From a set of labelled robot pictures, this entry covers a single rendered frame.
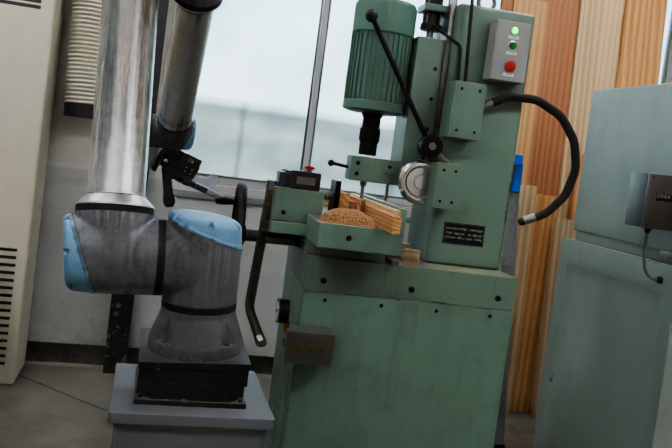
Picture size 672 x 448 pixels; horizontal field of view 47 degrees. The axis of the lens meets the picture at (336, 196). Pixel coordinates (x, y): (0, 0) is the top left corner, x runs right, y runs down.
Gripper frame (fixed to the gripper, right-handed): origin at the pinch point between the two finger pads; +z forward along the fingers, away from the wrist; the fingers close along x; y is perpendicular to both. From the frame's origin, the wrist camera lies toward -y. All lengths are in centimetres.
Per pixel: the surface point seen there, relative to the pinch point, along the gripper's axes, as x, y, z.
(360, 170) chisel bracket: -9.8, 25.2, 31.5
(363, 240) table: -41, 9, 34
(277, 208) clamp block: -18.4, 5.5, 14.6
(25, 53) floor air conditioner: 90, 11, -86
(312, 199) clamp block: -18.4, 11.9, 21.8
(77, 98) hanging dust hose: 103, 4, -64
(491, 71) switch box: -23, 64, 48
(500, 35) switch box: -24, 74, 46
